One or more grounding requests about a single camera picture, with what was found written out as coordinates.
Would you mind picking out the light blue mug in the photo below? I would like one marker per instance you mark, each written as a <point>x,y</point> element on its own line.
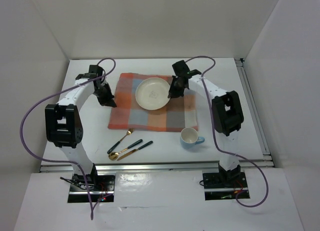
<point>189,137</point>

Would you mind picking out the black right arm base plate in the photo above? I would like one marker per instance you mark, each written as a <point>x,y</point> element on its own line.
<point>213,180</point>

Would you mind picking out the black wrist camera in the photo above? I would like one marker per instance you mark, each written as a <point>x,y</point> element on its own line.
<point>182,70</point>
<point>95,71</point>

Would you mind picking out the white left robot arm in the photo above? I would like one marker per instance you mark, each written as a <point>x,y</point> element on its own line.
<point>64,127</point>

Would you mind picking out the gold spoon dark handle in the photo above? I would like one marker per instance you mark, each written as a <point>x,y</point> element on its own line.
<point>114,155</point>

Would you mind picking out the gold knife dark handle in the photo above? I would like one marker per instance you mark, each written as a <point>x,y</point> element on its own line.
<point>135,150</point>

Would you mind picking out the cream ceramic plate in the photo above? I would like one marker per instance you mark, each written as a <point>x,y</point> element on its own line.
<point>152,93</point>

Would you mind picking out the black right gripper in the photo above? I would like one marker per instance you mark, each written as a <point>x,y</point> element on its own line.
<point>174,93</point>

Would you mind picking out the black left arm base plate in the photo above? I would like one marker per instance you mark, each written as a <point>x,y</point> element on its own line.
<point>98,184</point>

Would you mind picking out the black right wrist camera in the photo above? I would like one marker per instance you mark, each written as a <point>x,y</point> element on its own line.
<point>182,70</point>

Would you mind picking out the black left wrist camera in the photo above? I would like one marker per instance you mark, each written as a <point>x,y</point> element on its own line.
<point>95,71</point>

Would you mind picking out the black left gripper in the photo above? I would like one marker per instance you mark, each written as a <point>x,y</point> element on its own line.
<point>108,101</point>

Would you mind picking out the gold fork dark handle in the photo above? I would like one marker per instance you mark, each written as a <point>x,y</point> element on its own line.
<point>129,132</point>

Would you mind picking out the aluminium front table rail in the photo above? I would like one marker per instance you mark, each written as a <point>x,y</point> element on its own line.
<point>265,163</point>

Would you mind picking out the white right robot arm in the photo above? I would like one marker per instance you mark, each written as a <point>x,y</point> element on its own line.
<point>227,115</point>

